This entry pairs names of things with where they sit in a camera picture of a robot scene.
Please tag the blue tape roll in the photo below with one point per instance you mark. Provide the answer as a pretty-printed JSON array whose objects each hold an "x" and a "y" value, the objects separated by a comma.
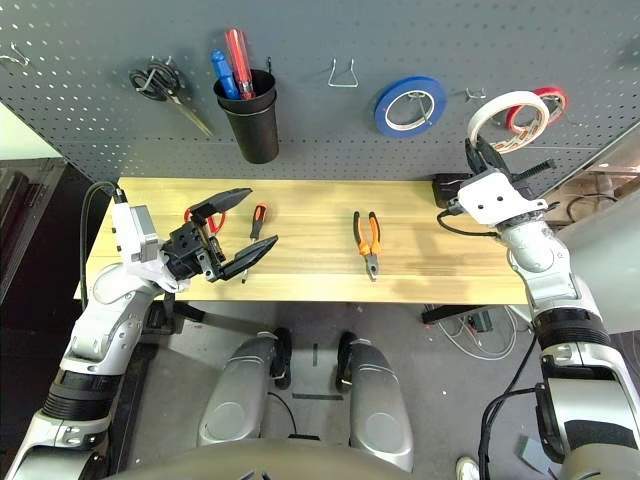
[{"x": 382, "y": 122}]

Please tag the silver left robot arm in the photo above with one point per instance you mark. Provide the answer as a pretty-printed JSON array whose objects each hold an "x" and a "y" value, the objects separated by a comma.
[{"x": 100, "y": 325}]

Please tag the long black floor tape strip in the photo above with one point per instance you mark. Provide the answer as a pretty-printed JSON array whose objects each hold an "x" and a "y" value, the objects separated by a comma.
[{"x": 317, "y": 397}]

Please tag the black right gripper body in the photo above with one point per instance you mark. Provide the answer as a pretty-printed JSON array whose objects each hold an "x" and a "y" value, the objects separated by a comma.
[{"x": 525, "y": 175}]

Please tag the silver robot leg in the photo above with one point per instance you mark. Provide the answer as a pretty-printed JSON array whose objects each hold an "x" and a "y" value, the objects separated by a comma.
[
  {"x": 380, "y": 400},
  {"x": 235, "y": 400}
]

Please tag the white sneaker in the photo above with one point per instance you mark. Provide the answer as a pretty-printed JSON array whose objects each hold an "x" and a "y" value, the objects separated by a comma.
[{"x": 467, "y": 470}]

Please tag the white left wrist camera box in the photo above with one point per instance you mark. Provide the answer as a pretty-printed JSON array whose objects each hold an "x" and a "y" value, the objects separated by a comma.
[{"x": 132, "y": 230}]

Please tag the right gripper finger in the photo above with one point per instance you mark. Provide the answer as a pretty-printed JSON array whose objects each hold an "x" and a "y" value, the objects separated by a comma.
[
  {"x": 475, "y": 160},
  {"x": 495, "y": 162}
]

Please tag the orange black pliers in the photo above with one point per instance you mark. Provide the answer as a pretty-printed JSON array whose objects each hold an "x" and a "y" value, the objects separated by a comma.
[{"x": 372, "y": 270}]

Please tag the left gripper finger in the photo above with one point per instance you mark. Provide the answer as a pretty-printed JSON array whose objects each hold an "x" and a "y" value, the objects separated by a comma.
[
  {"x": 245, "y": 260},
  {"x": 220, "y": 202}
]

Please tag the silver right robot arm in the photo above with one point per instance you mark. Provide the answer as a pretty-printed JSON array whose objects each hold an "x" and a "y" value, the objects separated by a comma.
[{"x": 555, "y": 285}]

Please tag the closed black tool case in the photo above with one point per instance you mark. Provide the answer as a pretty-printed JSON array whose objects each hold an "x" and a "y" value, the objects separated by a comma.
[{"x": 445, "y": 192}]

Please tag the grey robot torso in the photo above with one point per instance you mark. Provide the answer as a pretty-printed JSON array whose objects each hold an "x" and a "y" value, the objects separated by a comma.
[{"x": 250, "y": 460}]

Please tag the black plastic cup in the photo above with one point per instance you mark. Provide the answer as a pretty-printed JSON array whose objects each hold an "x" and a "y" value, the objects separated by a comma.
[{"x": 255, "y": 135}]

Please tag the silver right robot leg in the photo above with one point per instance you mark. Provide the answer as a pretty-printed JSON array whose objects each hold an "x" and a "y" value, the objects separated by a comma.
[{"x": 380, "y": 400}]

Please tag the silver left robot leg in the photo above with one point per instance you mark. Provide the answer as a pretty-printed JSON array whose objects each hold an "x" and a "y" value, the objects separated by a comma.
[{"x": 235, "y": 400}]

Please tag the orange black screwdriver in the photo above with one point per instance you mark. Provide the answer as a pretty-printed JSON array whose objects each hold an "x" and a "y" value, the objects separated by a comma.
[{"x": 258, "y": 220}]

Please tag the light grey side table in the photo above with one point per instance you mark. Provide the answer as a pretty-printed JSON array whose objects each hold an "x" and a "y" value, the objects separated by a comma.
[{"x": 600, "y": 260}]

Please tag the black power adapter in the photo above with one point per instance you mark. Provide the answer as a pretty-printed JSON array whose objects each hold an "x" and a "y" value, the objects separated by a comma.
[{"x": 481, "y": 321}]

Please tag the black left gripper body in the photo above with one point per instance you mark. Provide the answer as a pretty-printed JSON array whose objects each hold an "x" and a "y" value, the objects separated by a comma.
[{"x": 192, "y": 252}]

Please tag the grey metal pegboard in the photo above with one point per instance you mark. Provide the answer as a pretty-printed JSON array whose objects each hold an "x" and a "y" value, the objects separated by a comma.
[{"x": 300, "y": 40}]

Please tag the silver tape peg hook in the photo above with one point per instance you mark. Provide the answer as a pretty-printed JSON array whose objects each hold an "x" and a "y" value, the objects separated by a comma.
[
  {"x": 422, "y": 107},
  {"x": 472, "y": 94}
]

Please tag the red tape roll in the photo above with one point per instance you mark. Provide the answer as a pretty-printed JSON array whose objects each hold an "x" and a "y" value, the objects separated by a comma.
[{"x": 550, "y": 91}]

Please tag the silver scissors peg hook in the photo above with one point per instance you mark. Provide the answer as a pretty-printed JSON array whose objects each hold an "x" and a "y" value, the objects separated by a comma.
[{"x": 150, "y": 77}]

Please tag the white tape roll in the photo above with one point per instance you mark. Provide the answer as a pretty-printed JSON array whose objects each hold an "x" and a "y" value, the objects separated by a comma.
[{"x": 500, "y": 102}]

